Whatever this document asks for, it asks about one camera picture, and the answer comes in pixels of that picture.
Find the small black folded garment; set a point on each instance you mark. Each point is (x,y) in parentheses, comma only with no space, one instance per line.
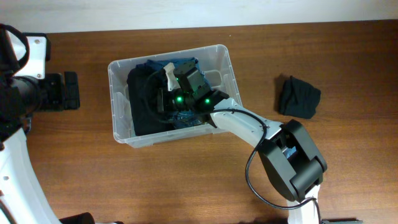
(298,99)

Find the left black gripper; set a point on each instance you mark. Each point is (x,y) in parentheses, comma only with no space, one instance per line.
(54,91)

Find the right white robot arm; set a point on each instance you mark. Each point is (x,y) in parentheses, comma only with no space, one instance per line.
(292,162)

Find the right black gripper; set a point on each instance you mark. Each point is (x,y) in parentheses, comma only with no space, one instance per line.
(165,102)

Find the dark blue jeans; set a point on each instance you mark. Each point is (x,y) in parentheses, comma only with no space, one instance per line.
(179,119)

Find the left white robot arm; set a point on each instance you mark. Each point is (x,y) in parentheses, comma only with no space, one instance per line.
(26,89)

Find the clear plastic storage bin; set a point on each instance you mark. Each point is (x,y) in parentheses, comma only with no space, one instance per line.
(213,60)

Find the large black garment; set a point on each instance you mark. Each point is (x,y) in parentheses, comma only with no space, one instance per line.
(143,83)

